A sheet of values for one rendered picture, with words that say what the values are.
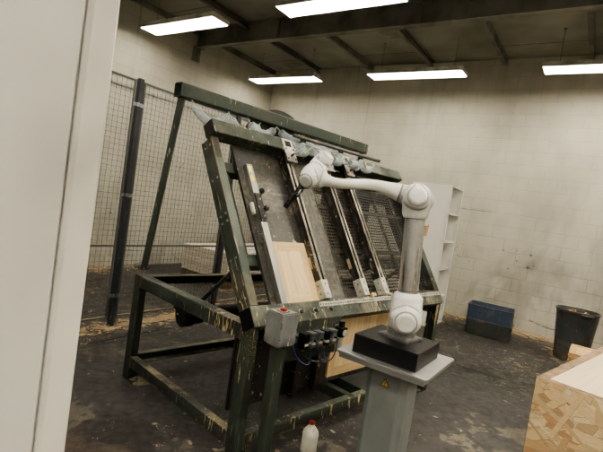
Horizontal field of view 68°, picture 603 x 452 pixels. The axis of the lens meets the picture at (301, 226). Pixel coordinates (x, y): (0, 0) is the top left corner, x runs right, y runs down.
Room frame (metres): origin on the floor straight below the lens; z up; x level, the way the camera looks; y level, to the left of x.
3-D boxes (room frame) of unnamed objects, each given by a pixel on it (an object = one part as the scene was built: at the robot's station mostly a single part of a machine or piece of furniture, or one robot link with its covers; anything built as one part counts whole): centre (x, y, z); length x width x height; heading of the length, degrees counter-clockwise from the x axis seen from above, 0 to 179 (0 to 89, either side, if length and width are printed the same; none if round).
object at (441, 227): (6.72, -1.95, 1.03); 0.61 x 0.58 x 2.05; 146
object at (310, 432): (2.65, -0.24, 0.10); 0.10 x 0.10 x 0.20
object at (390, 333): (2.45, -0.64, 0.87); 0.22 x 0.18 x 0.06; 136
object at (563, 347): (5.77, -3.72, 0.33); 0.52 x 0.51 x 0.65; 146
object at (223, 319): (3.63, -0.08, 0.41); 2.20 x 1.38 x 0.83; 136
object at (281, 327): (2.29, 0.03, 0.84); 0.12 x 0.12 x 0.18; 46
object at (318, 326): (2.66, -0.23, 0.69); 0.50 x 0.14 x 0.24; 136
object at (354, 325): (3.57, -0.65, 0.53); 0.90 x 0.02 x 0.55; 136
